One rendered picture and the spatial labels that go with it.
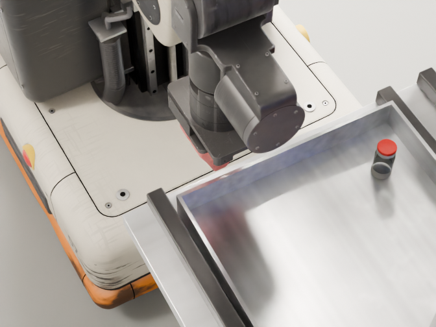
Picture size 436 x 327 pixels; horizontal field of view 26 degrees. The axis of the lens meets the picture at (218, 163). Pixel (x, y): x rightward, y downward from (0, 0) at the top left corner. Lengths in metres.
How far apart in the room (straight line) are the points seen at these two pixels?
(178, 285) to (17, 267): 1.07
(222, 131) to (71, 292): 1.10
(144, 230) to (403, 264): 0.26
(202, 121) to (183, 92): 0.05
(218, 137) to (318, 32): 1.46
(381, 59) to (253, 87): 1.54
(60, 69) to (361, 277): 0.95
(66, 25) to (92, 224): 0.35
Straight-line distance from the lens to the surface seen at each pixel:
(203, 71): 0.83
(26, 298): 1.95
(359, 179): 1.01
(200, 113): 0.88
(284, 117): 0.79
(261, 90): 0.77
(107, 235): 1.67
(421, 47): 2.33
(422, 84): 1.09
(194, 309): 0.93
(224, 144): 0.88
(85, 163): 1.76
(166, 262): 0.95
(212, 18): 0.76
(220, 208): 0.98
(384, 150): 0.98
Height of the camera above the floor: 1.72
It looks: 56 degrees down
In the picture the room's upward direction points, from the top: straight up
